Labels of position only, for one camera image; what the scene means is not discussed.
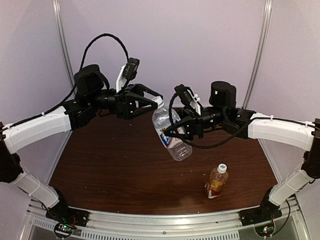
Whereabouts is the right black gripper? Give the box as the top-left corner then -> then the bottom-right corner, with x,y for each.
159,105 -> 227,141

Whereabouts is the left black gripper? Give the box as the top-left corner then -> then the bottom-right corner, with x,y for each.
87,82 -> 163,119

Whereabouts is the white water bottle cap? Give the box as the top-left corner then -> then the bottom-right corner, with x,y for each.
152,96 -> 165,109

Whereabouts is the clear water bottle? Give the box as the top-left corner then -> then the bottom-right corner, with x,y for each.
151,101 -> 193,162

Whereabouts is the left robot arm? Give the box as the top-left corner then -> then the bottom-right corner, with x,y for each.
0,63 -> 163,222

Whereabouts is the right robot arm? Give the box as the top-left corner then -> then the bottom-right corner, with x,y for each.
164,81 -> 320,221

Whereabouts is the white tea bottle cap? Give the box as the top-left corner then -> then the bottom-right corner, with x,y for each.
217,163 -> 227,174

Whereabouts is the amber tea bottle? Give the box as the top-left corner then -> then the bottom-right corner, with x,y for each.
204,167 -> 229,199

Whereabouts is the right circuit board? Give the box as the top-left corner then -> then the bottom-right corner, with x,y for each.
254,223 -> 275,238

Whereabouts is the circuit board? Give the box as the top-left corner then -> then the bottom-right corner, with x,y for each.
53,223 -> 76,238
254,223 -> 275,238

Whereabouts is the left circuit board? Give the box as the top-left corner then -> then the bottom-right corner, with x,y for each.
53,223 -> 76,238

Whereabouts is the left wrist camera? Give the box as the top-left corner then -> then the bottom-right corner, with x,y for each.
115,57 -> 140,92

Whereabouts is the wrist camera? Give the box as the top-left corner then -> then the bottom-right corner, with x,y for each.
174,84 -> 203,116
115,57 -> 140,92

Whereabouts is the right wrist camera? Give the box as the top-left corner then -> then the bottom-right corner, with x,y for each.
174,84 -> 203,116

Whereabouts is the right black braided cable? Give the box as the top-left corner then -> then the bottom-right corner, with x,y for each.
168,91 -> 320,149

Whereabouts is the black braided cable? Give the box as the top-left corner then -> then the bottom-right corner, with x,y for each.
0,33 -> 131,130
168,91 -> 320,149

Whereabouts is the left black braided cable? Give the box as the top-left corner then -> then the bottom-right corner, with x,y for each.
0,33 -> 131,130

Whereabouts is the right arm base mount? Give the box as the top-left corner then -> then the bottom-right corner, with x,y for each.
239,188 -> 282,226

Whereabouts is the left aluminium frame post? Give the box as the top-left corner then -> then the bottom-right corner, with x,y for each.
51,0 -> 84,112

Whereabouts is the aluminium frame post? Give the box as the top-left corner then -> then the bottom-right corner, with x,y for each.
51,0 -> 84,112
242,0 -> 273,109

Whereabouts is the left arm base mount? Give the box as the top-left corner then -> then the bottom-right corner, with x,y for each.
44,188 -> 89,227

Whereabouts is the front aluminium rail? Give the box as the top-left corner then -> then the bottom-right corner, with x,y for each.
18,198 -> 311,240

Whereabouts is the right aluminium frame post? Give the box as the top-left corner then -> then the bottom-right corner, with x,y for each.
242,0 -> 273,109

